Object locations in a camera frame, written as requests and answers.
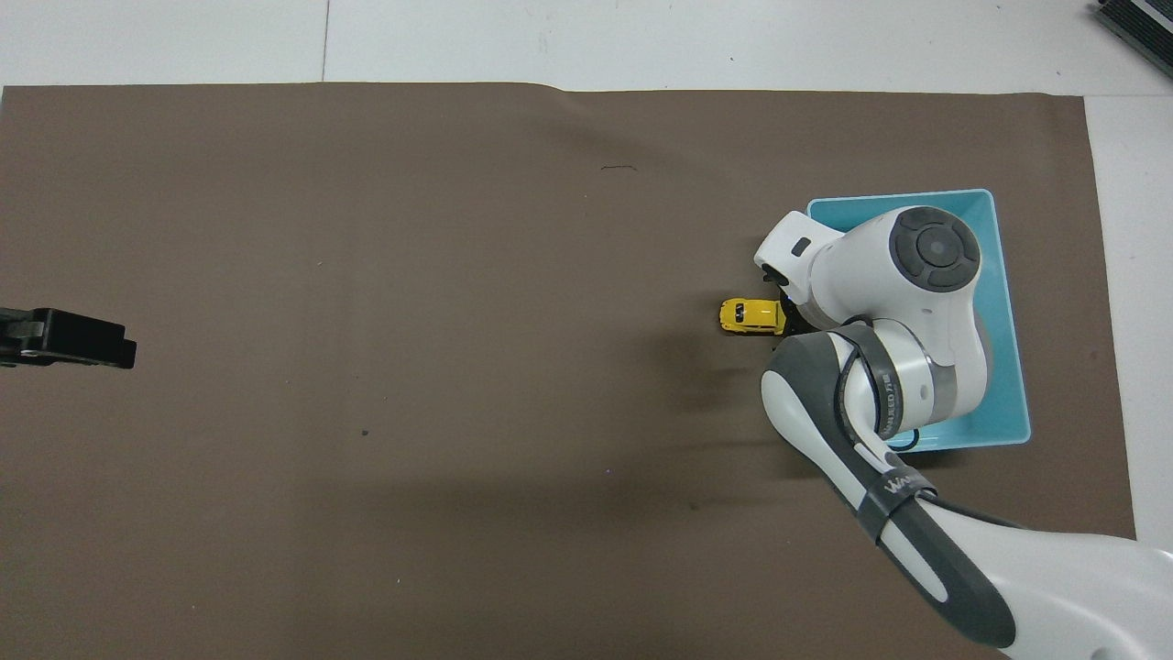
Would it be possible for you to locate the yellow toy beetle car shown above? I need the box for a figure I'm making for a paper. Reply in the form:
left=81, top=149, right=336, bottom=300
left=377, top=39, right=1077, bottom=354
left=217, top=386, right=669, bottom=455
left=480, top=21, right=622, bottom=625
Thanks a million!
left=718, top=298, right=788, bottom=336

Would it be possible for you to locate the black cable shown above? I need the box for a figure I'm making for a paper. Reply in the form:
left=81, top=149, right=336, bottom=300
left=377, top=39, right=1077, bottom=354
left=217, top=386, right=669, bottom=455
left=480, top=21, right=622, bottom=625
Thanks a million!
left=834, top=323, right=1022, bottom=533

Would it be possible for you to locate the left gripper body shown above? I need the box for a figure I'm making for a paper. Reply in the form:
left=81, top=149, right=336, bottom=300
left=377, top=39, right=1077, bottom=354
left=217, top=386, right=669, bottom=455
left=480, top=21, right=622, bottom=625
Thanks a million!
left=0, top=307, right=47, bottom=368

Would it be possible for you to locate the teal plastic bin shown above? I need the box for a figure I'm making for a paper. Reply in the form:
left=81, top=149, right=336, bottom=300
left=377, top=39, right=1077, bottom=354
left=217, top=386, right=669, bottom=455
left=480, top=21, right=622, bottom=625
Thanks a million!
left=806, top=189, right=1033, bottom=453

